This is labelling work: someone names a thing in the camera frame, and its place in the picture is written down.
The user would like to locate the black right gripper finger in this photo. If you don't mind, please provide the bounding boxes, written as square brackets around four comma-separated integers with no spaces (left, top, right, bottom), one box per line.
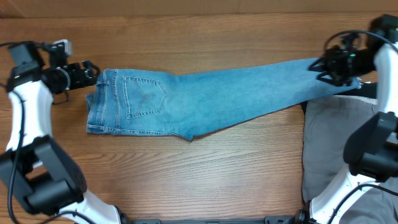
[308,57,330,72]
[317,73,353,86]

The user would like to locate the light blue denim jeans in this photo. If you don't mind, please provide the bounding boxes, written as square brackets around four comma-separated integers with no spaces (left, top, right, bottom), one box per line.
[86,59,360,140]

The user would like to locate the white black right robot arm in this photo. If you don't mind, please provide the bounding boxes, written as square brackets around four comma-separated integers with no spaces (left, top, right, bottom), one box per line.
[286,14,397,223]

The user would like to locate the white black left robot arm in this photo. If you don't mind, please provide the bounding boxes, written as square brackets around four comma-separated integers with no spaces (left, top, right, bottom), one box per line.
[1,39,129,223]

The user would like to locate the black folded garment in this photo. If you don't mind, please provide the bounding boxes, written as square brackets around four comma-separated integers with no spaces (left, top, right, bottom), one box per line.
[300,82,377,114]

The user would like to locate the grey folded cloth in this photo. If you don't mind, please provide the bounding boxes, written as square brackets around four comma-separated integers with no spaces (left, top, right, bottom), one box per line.
[301,95,398,224]

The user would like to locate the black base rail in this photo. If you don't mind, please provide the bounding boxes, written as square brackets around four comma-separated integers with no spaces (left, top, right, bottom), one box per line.
[131,215,308,224]

